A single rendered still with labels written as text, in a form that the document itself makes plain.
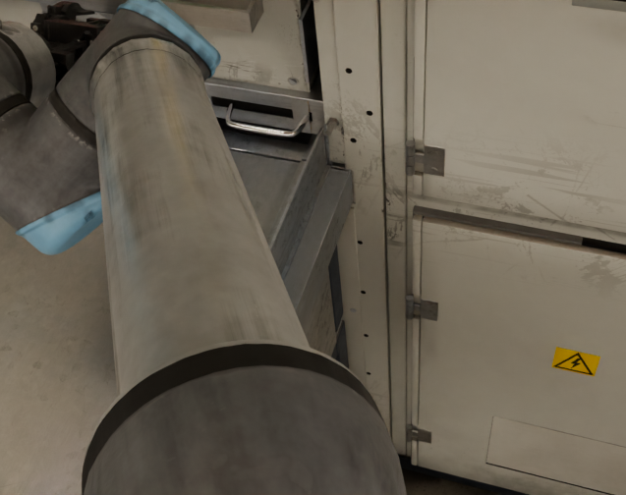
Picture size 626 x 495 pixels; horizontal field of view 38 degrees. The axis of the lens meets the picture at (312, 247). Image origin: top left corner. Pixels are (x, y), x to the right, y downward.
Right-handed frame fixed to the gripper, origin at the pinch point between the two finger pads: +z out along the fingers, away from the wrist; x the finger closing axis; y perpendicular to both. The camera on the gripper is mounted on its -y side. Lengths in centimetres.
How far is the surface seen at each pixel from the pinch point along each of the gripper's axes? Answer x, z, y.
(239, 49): -1.0, 6.6, 14.7
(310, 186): -15.0, 2.2, 26.4
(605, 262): -21, 11, 62
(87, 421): -34.9, -26.0, 12.6
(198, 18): 3.4, -0.6, 12.4
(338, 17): 6.0, -2.5, 29.2
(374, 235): -25.2, 15.5, 32.3
